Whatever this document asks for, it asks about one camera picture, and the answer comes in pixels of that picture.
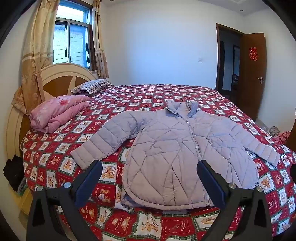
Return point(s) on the brown wooden door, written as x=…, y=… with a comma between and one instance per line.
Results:
x=251, y=74

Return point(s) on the red paper door decoration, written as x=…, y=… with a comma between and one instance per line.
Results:
x=253, y=53

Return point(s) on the window with blue frame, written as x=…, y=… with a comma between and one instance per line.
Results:
x=71, y=34

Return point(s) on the red printed patchwork bedspread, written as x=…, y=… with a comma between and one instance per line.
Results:
x=69, y=129

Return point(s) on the lavender quilted puffer jacket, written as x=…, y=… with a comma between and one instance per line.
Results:
x=175, y=153

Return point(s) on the pile of clothes on floor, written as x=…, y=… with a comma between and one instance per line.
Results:
x=277, y=133

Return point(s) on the dark wooden door frame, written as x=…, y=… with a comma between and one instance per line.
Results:
x=218, y=58

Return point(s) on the black cloth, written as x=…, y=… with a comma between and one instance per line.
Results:
x=14, y=172

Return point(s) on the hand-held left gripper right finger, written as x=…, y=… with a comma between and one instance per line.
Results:
x=212, y=180

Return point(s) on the beige patterned curtain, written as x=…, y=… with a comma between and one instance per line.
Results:
x=100, y=39
x=34, y=58

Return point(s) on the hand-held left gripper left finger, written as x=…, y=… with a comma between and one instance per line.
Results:
x=88, y=179

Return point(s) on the pink folded quilt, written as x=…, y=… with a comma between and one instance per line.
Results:
x=55, y=111

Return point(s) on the cream wooden headboard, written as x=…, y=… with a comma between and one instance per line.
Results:
x=53, y=81

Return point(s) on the striped pillow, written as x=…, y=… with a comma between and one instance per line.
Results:
x=91, y=86

